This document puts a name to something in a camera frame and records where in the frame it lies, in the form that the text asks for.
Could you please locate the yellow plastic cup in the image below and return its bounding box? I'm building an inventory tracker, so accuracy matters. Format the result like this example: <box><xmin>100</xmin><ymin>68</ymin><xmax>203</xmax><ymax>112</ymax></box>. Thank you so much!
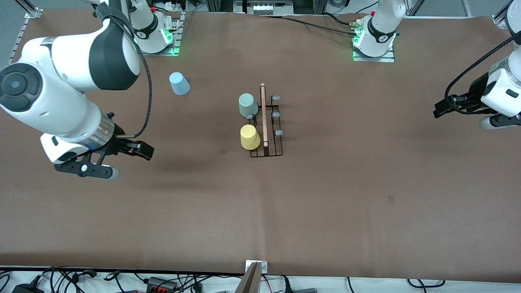
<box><xmin>240</xmin><ymin>124</ymin><xmax>261</xmax><ymax>151</ymax></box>

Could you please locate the grey-green plastic cup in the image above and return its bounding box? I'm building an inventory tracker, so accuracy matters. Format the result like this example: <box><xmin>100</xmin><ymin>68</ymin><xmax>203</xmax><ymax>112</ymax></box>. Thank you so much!
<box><xmin>239</xmin><ymin>93</ymin><xmax>258</xmax><ymax>119</ymax></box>

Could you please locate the black wire cup holder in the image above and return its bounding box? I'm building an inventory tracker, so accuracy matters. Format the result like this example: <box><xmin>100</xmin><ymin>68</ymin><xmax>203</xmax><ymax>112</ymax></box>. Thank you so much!
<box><xmin>245</xmin><ymin>83</ymin><xmax>284</xmax><ymax>158</ymax></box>

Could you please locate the light blue plastic cup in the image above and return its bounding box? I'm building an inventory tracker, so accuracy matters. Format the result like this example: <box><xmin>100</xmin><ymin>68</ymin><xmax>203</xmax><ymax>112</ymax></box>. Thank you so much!
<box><xmin>169</xmin><ymin>72</ymin><xmax>190</xmax><ymax>96</ymax></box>

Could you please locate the aluminium corner profile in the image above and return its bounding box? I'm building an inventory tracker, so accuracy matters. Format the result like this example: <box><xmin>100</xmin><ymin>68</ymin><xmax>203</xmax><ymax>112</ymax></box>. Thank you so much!
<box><xmin>492</xmin><ymin>0</ymin><xmax>521</xmax><ymax>28</ymax></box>
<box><xmin>15</xmin><ymin>0</ymin><xmax>42</xmax><ymax>20</ymax></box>

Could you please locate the black box with red connectors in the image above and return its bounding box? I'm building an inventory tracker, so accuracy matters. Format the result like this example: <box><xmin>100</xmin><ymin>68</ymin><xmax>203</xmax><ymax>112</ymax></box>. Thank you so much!
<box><xmin>146</xmin><ymin>277</ymin><xmax>178</xmax><ymax>292</ymax></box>

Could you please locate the white power strip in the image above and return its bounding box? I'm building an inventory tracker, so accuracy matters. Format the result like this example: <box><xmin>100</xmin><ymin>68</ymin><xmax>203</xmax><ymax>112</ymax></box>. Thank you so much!
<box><xmin>157</xmin><ymin>1</ymin><xmax>188</xmax><ymax>12</ymax></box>

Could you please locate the brown table cover sheet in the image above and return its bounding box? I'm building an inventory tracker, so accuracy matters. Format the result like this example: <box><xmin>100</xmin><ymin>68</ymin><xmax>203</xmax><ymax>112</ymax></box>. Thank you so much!
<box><xmin>0</xmin><ymin>9</ymin><xmax>521</xmax><ymax>281</ymax></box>

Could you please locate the black power adapter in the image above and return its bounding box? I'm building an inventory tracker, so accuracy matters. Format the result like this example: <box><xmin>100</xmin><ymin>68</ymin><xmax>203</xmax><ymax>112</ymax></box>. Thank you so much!
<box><xmin>11</xmin><ymin>283</ymin><xmax>44</xmax><ymax>293</ymax></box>

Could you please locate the white electrical device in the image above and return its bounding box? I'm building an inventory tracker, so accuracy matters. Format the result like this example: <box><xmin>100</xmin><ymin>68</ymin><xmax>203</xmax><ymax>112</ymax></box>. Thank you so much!
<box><xmin>243</xmin><ymin>0</ymin><xmax>294</xmax><ymax>15</ymax></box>

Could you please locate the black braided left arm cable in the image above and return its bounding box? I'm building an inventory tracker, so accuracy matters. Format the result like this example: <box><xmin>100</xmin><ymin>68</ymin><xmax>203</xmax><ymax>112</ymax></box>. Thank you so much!
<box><xmin>445</xmin><ymin>35</ymin><xmax>521</xmax><ymax>114</ymax></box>

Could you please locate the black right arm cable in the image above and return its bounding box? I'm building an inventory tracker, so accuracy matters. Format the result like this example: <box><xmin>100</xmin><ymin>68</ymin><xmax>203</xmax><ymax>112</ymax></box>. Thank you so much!
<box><xmin>122</xmin><ymin>53</ymin><xmax>152</xmax><ymax>138</ymax></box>

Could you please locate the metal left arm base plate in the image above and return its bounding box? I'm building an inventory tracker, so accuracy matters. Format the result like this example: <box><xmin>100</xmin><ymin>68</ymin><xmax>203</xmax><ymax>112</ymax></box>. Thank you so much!
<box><xmin>352</xmin><ymin>39</ymin><xmax>396</xmax><ymax>63</ymax></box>

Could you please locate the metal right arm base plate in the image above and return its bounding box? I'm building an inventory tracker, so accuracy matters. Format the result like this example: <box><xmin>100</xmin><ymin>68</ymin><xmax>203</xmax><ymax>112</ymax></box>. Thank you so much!
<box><xmin>136</xmin><ymin>12</ymin><xmax>182</xmax><ymax>56</ymax></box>

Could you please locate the aluminium edge rail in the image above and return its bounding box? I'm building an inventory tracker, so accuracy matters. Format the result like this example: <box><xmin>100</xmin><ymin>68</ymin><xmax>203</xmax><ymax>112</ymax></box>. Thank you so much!
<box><xmin>0</xmin><ymin>18</ymin><xmax>31</xmax><ymax>87</ymax></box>

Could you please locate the black base power cable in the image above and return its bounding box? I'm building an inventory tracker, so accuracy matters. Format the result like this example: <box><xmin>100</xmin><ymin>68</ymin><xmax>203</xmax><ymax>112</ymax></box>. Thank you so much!
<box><xmin>281</xmin><ymin>13</ymin><xmax>359</xmax><ymax>36</ymax></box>

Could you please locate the silver stand bracket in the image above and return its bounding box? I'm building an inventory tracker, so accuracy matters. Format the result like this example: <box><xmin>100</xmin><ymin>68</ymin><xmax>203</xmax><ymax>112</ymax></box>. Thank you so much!
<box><xmin>245</xmin><ymin>260</ymin><xmax>268</xmax><ymax>274</ymax></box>

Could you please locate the grey camera stand pole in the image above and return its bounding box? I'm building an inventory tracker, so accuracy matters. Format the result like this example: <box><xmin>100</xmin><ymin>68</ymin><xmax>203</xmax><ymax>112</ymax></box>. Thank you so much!
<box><xmin>234</xmin><ymin>262</ymin><xmax>263</xmax><ymax>293</ymax></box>

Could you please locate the black looped floor cable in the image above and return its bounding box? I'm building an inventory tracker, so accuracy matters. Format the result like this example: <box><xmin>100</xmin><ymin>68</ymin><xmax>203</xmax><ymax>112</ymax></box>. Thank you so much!
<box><xmin>407</xmin><ymin>279</ymin><xmax>446</xmax><ymax>289</ymax></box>

